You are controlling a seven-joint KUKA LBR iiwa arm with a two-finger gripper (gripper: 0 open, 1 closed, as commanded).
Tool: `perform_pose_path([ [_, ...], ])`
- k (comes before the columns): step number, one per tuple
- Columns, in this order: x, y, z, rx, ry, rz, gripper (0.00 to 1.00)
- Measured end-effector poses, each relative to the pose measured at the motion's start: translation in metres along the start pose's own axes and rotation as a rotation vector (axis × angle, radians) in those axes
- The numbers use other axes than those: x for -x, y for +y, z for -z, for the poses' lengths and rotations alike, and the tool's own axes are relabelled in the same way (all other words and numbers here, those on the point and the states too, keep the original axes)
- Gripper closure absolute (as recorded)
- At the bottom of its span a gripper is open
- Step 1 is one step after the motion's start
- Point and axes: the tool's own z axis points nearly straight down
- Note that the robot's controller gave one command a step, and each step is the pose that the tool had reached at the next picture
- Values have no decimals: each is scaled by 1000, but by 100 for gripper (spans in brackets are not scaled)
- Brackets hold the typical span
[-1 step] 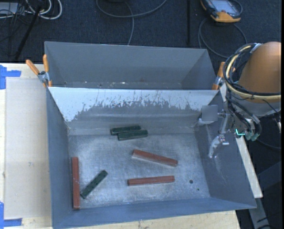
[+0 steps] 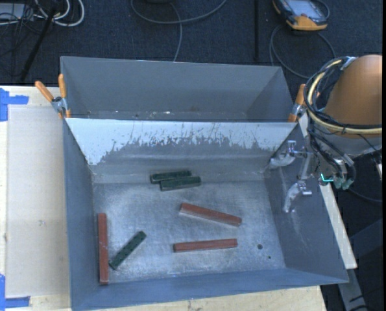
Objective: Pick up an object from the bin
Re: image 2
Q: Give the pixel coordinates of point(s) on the dark green flat block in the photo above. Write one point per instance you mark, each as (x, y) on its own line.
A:
(170, 176)
(127, 250)
(180, 183)

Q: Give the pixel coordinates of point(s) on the red-brown flat block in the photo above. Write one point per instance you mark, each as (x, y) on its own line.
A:
(103, 248)
(210, 214)
(205, 245)

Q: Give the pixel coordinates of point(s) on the grey metal bin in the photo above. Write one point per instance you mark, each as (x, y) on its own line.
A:
(186, 251)

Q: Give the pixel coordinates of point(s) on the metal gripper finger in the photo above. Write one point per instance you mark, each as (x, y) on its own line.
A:
(285, 159)
(291, 196)

